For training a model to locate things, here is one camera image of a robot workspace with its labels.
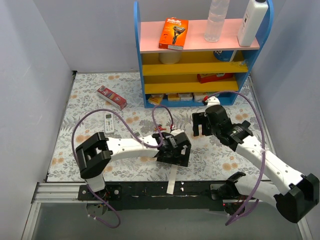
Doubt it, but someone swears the red white toothpaste box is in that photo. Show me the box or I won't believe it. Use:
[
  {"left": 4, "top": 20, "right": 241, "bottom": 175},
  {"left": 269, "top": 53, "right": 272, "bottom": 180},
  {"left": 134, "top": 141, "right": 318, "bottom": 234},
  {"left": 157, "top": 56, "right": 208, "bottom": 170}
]
[{"left": 96, "top": 85, "right": 127, "bottom": 110}]

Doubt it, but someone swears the large white remote control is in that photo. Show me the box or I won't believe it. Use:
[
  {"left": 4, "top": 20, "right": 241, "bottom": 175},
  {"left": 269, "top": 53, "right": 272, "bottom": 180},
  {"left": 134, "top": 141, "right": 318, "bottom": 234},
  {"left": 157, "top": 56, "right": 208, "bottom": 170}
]
[{"left": 104, "top": 113, "right": 115, "bottom": 134}]

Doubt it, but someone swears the yellow sponge pack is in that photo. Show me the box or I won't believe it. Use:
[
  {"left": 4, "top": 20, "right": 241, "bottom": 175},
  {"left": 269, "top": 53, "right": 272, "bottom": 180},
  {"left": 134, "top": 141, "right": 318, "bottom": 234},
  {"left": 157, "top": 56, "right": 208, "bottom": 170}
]
[{"left": 148, "top": 93, "right": 165, "bottom": 106}]

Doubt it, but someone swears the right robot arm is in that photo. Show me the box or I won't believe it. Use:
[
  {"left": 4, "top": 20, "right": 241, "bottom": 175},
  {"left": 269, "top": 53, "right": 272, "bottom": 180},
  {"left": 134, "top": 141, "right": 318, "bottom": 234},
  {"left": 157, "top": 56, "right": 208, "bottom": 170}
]
[{"left": 192, "top": 105, "right": 320, "bottom": 223}]

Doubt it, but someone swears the white plastic bottle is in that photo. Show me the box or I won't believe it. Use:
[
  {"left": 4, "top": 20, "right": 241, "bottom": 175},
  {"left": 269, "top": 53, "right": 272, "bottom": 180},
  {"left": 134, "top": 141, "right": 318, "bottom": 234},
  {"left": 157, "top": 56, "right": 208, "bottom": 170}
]
[{"left": 237, "top": 0, "right": 269, "bottom": 47}]

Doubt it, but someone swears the orange razor box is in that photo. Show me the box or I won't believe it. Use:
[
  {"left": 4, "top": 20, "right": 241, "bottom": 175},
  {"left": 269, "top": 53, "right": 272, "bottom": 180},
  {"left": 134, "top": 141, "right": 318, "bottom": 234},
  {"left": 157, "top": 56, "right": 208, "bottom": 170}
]
[{"left": 158, "top": 17, "right": 189, "bottom": 51}]

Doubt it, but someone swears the blue paper cup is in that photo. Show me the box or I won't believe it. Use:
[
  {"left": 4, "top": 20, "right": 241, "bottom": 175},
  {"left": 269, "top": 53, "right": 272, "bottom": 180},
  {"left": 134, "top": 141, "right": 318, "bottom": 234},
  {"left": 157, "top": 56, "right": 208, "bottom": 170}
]
[{"left": 213, "top": 50, "right": 237, "bottom": 62}]

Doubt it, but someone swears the clear plastic bottle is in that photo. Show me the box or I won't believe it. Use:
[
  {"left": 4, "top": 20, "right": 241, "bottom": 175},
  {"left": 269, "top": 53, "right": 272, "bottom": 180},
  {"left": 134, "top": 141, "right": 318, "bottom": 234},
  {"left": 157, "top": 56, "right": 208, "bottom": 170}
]
[{"left": 204, "top": 0, "right": 230, "bottom": 43}]

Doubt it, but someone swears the blue yellow wooden shelf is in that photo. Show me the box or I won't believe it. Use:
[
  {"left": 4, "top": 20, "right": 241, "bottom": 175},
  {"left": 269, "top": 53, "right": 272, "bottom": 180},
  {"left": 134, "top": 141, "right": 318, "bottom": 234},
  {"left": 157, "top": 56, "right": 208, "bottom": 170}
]
[{"left": 133, "top": 0, "right": 274, "bottom": 108}]

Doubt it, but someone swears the white slim battery cover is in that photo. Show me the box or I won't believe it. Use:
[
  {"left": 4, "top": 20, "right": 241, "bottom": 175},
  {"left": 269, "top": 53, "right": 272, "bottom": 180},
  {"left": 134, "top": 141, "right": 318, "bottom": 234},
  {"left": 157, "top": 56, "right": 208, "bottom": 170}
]
[{"left": 166, "top": 166, "right": 177, "bottom": 195}]

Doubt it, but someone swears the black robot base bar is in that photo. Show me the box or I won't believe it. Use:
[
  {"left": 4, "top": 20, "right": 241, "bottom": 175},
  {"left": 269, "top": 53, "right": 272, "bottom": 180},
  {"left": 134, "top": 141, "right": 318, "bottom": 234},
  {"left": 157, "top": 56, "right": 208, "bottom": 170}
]
[{"left": 77, "top": 179, "right": 253, "bottom": 216}]

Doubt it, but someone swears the red snack box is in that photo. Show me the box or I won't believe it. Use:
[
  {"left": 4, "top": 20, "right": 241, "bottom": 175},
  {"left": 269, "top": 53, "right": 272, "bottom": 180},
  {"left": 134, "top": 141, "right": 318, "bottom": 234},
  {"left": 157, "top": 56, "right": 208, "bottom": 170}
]
[{"left": 197, "top": 73, "right": 234, "bottom": 84}]

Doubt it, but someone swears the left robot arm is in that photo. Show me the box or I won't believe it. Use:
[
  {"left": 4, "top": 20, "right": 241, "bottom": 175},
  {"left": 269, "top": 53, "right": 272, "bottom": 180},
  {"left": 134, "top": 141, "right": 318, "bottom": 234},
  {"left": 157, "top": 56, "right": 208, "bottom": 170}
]
[{"left": 75, "top": 129, "right": 192, "bottom": 200}]

